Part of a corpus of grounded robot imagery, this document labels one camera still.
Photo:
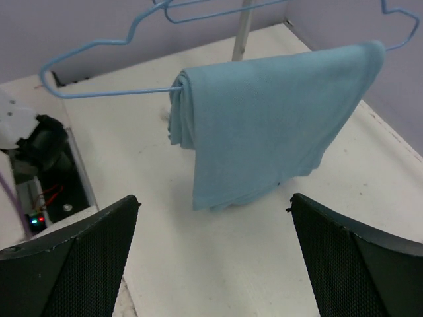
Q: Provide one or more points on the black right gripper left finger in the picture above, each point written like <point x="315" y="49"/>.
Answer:
<point x="73" y="271"/>

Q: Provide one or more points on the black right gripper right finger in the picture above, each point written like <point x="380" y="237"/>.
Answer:
<point x="356" y="269"/>

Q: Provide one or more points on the light blue trousers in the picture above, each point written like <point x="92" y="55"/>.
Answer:
<point x="255" y="124"/>

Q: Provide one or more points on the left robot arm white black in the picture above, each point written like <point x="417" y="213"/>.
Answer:
<point x="36" y="143"/>

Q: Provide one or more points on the silver clothes rack with white feet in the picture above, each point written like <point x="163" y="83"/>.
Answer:
<point x="245" y="20"/>

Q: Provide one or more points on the aluminium rail on table edge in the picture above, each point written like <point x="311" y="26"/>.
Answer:
<point x="61" y="83"/>

